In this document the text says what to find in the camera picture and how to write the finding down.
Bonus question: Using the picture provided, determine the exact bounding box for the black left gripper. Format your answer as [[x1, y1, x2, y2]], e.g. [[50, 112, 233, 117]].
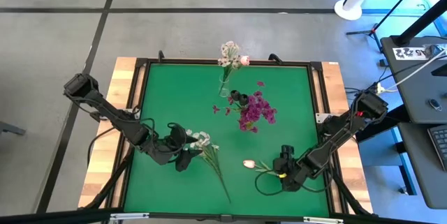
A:
[[149, 124, 203, 172]]

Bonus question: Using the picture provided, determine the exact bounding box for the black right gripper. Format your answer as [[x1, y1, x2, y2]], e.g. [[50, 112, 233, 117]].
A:
[[273, 144, 315, 193]]

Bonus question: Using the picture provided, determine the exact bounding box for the white flower bunch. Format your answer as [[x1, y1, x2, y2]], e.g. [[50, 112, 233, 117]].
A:
[[184, 128, 232, 204]]

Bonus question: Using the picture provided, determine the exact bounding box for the pink tulip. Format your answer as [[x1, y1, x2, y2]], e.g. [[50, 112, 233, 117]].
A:
[[223, 54, 251, 82], [242, 159, 280, 178]]

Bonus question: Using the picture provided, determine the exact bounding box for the cream pink flower bunch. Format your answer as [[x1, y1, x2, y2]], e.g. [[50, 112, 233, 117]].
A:
[[218, 40, 242, 92]]

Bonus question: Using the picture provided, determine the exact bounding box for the clear glass vase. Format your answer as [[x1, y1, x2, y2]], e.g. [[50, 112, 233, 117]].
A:
[[218, 73, 231, 98]]

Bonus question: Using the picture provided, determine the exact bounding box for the green table mat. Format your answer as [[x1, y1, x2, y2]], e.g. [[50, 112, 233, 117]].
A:
[[124, 63, 331, 218]]

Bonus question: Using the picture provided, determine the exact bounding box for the white power strip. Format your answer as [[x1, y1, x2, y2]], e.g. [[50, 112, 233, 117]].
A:
[[372, 82, 399, 94]]

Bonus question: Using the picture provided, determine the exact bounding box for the dark grey desk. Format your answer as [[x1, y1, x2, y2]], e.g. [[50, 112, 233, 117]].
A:
[[379, 35, 447, 124], [397, 121, 447, 210]]

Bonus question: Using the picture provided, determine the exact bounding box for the black keyboard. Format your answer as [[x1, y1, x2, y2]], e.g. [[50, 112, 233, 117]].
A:
[[427, 124, 447, 172]]

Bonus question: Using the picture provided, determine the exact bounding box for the black tripod stand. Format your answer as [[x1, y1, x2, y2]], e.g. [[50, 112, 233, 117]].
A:
[[345, 0, 429, 56]]

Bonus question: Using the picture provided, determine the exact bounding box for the white printed label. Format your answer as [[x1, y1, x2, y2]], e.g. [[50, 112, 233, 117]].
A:
[[393, 46, 430, 61]]

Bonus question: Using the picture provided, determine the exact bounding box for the grey metal foot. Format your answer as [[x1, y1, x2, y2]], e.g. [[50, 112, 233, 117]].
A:
[[0, 121, 27, 137]]

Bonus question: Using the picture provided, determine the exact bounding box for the black diagonal pole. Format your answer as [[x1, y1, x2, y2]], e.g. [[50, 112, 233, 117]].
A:
[[393, 0, 447, 47]]

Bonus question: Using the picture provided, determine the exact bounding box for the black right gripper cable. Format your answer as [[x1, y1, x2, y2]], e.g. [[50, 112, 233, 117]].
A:
[[254, 167, 328, 197]]

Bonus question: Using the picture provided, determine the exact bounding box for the silver aluminium bracket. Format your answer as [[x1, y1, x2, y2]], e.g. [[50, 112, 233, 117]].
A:
[[110, 212, 150, 221], [302, 216, 345, 224]]

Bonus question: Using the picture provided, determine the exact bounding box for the black metal rig frame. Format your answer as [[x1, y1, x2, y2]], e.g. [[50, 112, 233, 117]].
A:
[[0, 50, 437, 224]]

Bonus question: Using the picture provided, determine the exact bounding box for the white cable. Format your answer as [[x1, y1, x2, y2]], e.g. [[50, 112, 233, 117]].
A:
[[396, 50, 447, 86]]

